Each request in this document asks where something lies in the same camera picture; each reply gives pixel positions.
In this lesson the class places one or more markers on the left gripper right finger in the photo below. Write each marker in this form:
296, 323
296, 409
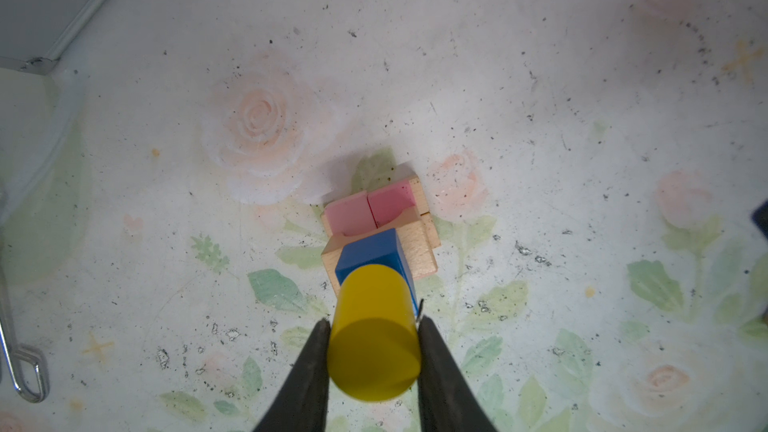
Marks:
446, 402

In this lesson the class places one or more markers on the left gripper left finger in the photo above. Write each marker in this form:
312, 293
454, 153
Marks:
302, 402

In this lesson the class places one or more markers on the yellow cylinder block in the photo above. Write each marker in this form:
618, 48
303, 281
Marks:
374, 353

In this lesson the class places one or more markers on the short natural wood block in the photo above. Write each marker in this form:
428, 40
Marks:
412, 235

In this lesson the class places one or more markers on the blue cube block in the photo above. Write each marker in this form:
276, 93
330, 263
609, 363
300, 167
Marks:
382, 248

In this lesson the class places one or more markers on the light pink rectangular block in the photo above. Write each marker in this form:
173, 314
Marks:
349, 216

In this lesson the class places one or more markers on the hot pink rectangular block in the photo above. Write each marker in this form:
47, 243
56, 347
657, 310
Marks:
387, 203

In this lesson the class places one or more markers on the clear plastic bowl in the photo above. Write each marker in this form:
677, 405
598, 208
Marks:
43, 154

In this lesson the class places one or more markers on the metal wire tongs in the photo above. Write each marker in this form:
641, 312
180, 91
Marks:
26, 365

